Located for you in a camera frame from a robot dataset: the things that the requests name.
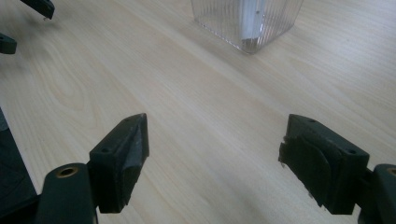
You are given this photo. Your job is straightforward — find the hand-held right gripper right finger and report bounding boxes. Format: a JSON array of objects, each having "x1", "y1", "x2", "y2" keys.
[{"x1": 278, "y1": 113, "x2": 371, "y2": 216}]

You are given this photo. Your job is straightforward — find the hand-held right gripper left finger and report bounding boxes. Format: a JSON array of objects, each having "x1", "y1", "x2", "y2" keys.
[{"x1": 89, "y1": 112, "x2": 150, "y2": 215}]

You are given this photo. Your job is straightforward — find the white electric toothbrush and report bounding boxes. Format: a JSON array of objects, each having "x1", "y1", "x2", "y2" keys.
[{"x1": 241, "y1": 0, "x2": 266, "y2": 43}]

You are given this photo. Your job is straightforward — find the clear ribbed plastic cup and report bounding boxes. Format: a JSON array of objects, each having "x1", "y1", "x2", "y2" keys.
[{"x1": 190, "y1": 0, "x2": 304, "y2": 55}]

